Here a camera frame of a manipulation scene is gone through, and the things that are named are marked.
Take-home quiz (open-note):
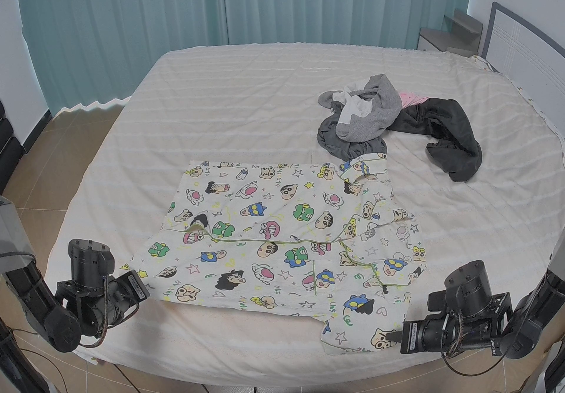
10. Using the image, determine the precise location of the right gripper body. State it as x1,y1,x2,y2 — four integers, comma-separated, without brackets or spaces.
400,316,448,355

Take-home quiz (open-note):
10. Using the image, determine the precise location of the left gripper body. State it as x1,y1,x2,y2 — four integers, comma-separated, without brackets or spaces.
106,269,152,327

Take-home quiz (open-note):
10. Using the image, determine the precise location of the white printed pyjama top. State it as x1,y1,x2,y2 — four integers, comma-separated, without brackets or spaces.
119,153,429,357

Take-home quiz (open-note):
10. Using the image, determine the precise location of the bed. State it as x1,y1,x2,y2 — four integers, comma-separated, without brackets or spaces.
42,2,565,383

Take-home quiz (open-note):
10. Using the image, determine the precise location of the black garment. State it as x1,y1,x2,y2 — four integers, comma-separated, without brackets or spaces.
388,96,483,182

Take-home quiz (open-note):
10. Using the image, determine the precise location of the dark grey garment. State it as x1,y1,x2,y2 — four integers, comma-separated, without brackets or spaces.
316,106,388,162

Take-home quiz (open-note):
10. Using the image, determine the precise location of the light grey and white garment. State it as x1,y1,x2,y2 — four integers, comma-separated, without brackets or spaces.
318,75,403,140

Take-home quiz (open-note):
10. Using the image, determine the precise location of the pink garment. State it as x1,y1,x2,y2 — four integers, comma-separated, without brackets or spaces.
397,91,431,109

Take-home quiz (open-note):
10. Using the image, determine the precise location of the grey bedside table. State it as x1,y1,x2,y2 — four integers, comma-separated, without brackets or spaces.
418,9,483,57

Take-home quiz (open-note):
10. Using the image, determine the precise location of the black cable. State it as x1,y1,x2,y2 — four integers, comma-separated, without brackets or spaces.
79,274,111,349
443,352,510,379

